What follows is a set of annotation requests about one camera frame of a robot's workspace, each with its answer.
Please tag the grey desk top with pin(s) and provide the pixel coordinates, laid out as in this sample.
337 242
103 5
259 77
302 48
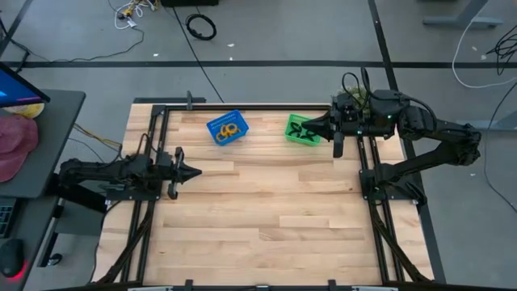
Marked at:
60 117

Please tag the black glowing computer mouse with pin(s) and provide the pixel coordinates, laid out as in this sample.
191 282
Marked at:
10 258

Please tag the yellow round object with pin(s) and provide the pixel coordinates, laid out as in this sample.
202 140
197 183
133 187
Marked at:
26 110

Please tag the blue plastic basket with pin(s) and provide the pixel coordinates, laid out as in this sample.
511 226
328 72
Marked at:
242 121

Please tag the potted green plant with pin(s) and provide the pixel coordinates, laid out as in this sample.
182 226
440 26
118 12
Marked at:
355 92

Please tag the grey desk leg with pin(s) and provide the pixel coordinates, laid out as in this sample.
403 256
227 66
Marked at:
493 124
460 21

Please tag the pink cap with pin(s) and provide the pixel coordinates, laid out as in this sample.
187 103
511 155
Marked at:
16 147

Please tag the dark desk surface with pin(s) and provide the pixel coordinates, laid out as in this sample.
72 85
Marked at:
32 226

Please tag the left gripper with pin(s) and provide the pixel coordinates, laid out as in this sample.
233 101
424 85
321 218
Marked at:
177 171

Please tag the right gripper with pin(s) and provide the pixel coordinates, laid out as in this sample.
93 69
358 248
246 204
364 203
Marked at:
347 121

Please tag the black aluminium table frame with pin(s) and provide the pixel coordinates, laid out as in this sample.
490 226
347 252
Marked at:
242 106

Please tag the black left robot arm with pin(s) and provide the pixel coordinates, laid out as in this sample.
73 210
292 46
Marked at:
105 171

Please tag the silver aluminium bracket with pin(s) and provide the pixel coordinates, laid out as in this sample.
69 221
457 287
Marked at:
373 288
149 288

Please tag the green plastic basket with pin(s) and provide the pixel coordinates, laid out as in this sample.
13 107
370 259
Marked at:
290 131

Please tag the black table clamp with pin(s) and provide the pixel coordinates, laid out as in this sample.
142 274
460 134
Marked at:
188 284
332 284
189 100

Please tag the black keyboard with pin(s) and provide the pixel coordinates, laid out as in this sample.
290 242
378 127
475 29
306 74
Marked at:
5 220

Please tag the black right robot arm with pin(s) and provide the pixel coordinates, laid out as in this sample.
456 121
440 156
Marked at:
424 123

